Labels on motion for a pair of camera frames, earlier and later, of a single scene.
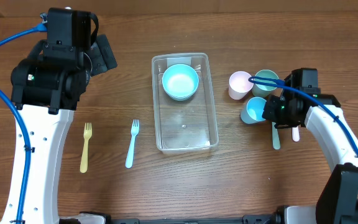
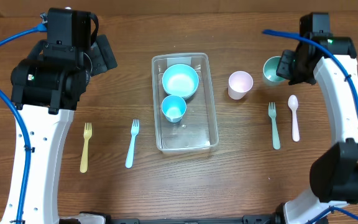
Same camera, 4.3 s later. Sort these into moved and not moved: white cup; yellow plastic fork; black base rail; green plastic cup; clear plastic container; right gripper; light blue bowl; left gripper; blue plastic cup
Moved: blue plastic cup; green plastic cup; right gripper
Not moved: white cup; left gripper; clear plastic container; light blue bowl; black base rail; yellow plastic fork
